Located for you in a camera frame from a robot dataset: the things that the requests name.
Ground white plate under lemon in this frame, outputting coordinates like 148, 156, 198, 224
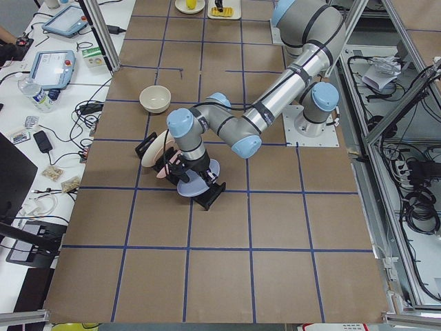
174, 0, 205, 14

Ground teach pendant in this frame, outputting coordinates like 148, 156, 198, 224
30, 50, 76, 90
42, 6, 88, 38

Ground yellow lemon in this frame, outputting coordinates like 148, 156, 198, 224
185, 0, 197, 10

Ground teach pendant far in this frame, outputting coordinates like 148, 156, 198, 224
42, 6, 88, 38

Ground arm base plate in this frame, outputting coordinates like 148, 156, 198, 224
282, 105, 340, 148
269, 21, 284, 46

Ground black monitor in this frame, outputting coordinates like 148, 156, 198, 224
0, 134, 38, 225

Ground teach pendant near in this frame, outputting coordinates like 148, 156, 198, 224
30, 50, 76, 90

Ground green white box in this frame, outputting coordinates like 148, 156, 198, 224
81, 47, 105, 68

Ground black power adapter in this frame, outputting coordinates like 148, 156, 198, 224
33, 130, 53, 153

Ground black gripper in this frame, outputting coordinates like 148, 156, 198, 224
164, 151, 218, 186

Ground white rectangular tray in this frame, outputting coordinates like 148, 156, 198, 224
207, 0, 242, 20

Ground pink plate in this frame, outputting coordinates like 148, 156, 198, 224
156, 150, 181, 179

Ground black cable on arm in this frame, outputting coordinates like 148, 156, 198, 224
160, 129, 183, 180

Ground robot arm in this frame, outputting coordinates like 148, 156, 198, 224
165, 0, 346, 185

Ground blue plate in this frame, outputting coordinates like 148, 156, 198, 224
177, 159, 220, 197

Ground plastic water bottle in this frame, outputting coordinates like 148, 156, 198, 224
17, 77, 53, 113

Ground white bowl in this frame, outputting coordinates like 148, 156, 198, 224
139, 86, 171, 114

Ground aluminium frame post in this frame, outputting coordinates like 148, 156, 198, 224
79, 0, 121, 72

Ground cream plate in rack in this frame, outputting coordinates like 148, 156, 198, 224
141, 130, 175, 168

